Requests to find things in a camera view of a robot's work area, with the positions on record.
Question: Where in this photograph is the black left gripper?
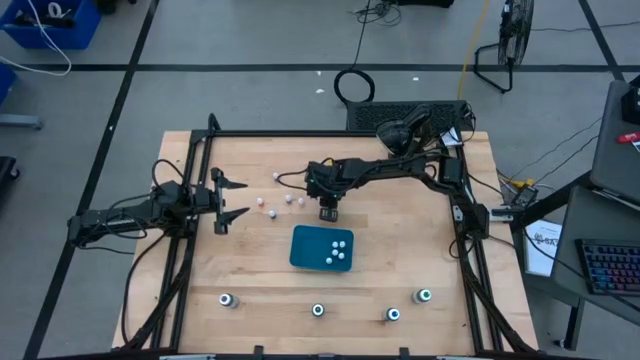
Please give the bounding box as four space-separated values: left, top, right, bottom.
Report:
192 167 252 236

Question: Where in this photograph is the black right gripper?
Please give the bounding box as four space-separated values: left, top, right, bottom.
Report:
305 158 357 223

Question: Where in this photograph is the teal plastic bin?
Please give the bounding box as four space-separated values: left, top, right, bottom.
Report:
288 224 355 274

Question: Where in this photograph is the black desk lamp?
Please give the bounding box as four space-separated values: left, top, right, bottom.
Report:
375 103 434 157

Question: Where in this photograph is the black computer case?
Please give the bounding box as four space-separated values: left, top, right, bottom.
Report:
345 99 472 134

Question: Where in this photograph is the white tag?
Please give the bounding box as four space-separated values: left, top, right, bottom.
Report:
442 127 464 148

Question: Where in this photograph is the black power adapter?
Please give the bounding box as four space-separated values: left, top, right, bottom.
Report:
509 184 540 209

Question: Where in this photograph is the white paper sheet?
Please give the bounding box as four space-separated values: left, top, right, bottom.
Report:
523 218 565 279

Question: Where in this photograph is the blue storage bin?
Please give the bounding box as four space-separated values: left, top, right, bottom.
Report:
0 0 103 51

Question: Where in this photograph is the grey desk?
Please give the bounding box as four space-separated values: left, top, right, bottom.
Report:
549 185 640 326

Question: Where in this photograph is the blue crate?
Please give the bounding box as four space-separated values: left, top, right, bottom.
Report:
0 63 19 109

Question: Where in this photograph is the black floor fan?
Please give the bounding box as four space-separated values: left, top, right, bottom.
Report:
473 0 535 95

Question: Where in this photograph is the backlit computer keyboard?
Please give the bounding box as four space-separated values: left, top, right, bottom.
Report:
574 238 640 297

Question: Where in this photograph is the grey side table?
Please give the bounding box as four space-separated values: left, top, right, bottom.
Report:
589 78 640 206

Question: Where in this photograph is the coiled black floor cable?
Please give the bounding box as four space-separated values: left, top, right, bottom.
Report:
333 0 376 105

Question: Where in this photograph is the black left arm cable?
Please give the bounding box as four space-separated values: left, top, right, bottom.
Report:
121 232 169 346

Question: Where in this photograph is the black cable tangle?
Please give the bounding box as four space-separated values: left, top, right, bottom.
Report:
352 0 403 27

